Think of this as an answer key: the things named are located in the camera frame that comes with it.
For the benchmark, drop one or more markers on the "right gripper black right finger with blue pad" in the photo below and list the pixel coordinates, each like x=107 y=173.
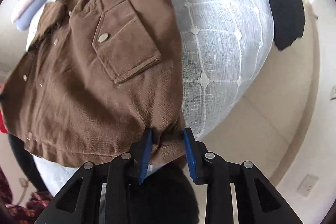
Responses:
x=258 y=201

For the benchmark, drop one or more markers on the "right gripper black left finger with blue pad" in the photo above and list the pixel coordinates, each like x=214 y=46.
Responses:
x=101 y=191

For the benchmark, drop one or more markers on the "brown corduroy fleece-lined jacket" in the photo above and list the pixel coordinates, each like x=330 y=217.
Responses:
x=95 y=76

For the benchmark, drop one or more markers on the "red object beside bed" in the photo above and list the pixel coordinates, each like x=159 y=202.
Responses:
x=3 y=128

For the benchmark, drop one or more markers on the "white grid-pattern bed blanket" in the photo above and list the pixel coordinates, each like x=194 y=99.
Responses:
x=225 y=44

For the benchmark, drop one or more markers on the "lavender blue folded pillow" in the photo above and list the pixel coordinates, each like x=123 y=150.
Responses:
x=23 y=22

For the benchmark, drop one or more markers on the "white wall socket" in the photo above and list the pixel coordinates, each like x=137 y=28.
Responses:
x=307 y=185

